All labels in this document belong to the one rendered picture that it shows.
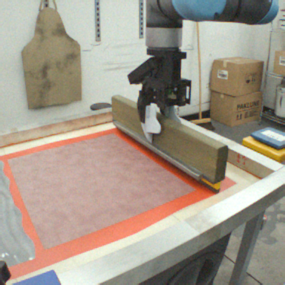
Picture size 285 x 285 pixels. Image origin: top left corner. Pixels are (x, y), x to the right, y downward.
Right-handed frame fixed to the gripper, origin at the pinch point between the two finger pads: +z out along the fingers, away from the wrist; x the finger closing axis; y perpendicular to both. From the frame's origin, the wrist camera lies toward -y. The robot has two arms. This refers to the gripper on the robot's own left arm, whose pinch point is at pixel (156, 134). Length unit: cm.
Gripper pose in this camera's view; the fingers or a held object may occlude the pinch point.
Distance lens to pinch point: 66.4
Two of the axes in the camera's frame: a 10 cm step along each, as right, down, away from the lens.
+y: 5.5, 3.5, -7.6
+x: 8.4, -2.3, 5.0
